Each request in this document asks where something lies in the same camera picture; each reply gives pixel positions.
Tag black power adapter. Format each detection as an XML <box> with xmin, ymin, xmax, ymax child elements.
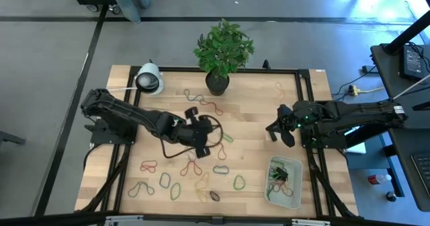
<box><xmin>398</xmin><ymin>44</ymin><xmax>427</xmax><ymax>83</ymax></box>

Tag yellow extension cord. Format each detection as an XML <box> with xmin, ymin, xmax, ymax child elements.
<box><xmin>347</xmin><ymin>84</ymin><xmax>386</xmax><ymax>96</ymax></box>

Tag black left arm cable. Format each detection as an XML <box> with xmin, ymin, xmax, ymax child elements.
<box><xmin>159</xmin><ymin>114</ymin><xmax>224</xmax><ymax>159</ymax></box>

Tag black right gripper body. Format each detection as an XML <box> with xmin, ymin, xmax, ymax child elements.
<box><xmin>292</xmin><ymin>100</ymin><xmax>310</xmax><ymax>136</ymax></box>

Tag yellow rubber band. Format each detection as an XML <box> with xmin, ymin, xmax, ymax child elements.
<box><xmin>195</xmin><ymin>172</ymin><xmax>210</xmax><ymax>190</ymax></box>
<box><xmin>275</xmin><ymin>82</ymin><xmax>286</xmax><ymax>101</ymax></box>
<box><xmin>196</xmin><ymin>189</ymin><xmax>210</xmax><ymax>203</ymax></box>

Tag blue rubber band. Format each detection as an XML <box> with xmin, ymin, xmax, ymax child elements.
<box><xmin>128</xmin><ymin>181</ymin><xmax>155</xmax><ymax>198</ymax></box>
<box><xmin>212</xmin><ymin>165</ymin><xmax>230</xmax><ymax>176</ymax></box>
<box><xmin>183</xmin><ymin>89</ymin><xmax>205</xmax><ymax>103</ymax></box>
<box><xmin>159</xmin><ymin>172</ymin><xmax>172</xmax><ymax>190</ymax></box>

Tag black plant pot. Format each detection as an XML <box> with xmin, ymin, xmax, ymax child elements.
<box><xmin>205</xmin><ymin>71</ymin><xmax>230</xmax><ymax>97</ymax></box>

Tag black rig crossbeam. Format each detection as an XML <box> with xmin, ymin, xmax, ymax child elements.
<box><xmin>0</xmin><ymin>211</ymin><xmax>430</xmax><ymax>226</ymax></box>

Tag black keyboard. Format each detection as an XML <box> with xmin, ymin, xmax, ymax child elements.
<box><xmin>411</xmin><ymin>151</ymin><xmax>430</xmax><ymax>197</ymax></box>

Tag clear plastic bin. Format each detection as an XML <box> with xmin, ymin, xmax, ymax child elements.
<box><xmin>264</xmin><ymin>155</ymin><xmax>304</xmax><ymax>210</ymax></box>

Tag person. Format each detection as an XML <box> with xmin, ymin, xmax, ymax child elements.
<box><xmin>103</xmin><ymin>0</ymin><xmax>152</xmax><ymax>24</ymax></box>

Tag white spotlight lamp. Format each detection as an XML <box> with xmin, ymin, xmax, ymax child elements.
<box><xmin>135</xmin><ymin>62</ymin><xmax>165</xmax><ymax>96</ymax></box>

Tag green leafy plant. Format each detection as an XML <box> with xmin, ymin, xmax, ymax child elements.
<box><xmin>193</xmin><ymin>18</ymin><xmax>255</xmax><ymax>81</ymax></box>

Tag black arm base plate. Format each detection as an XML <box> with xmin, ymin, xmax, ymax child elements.
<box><xmin>300</xmin><ymin>131</ymin><xmax>349</xmax><ymax>149</ymax></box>
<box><xmin>83</xmin><ymin>116</ymin><xmax>138</xmax><ymax>145</ymax></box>

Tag white box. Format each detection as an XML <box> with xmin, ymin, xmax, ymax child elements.
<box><xmin>345</xmin><ymin>126</ymin><xmax>368</xmax><ymax>155</ymax></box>

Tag red-label plastic bottle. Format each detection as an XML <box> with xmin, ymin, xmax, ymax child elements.
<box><xmin>367</xmin><ymin>173</ymin><xmax>393</xmax><ymax>186</ymax></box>

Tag rubber bands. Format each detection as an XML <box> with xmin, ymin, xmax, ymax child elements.
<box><xmin>277</xmin><ymin>181</ymin><xmax>295</xmax><ymax>198</ymax></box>

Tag white lamp cable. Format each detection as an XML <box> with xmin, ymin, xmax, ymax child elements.
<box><xmin>103</xmin><ymin>86</ymin><xmax>139</xmax><ymax>93</ymax></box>

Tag grey metal leg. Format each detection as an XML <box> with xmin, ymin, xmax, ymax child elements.
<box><xmin>0</xmin><ymin>130</ymin><xmax>27</xmax><ymax>147</ymax></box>

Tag black diagonal beam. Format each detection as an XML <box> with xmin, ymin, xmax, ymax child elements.
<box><xmin>382</xmin><ymin>12</ymin><xmax>430</xmax><ymax>55</ymax></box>

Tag black desk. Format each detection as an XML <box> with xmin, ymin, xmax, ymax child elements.
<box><xmin>370</xmin><ymin>42</ymin><xmax>430</xmax><ymax>213</ymax></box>

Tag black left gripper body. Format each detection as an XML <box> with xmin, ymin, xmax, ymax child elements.
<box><xmin>181</xmin><ymin>115</ymin><xmax>215</xmax><ymax>149</ymax></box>

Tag red rubber band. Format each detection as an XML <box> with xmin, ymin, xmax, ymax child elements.
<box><xmin>214</xmin><ymin>141</ymin><xmax>228</xmax><ymax>161</ymax></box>
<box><xmin>140</xmin><ymin>160</ymin><xmax>158</xmax><ymax>174</ymax></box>
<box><xmin>179</xmin><ymin>160</ymin><xmax>203</xmax><ymax>177</ymax></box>
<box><xmin>200</xmin><ymin>100</ymin><xmax>224</xmax><ymax>116</ymax></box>

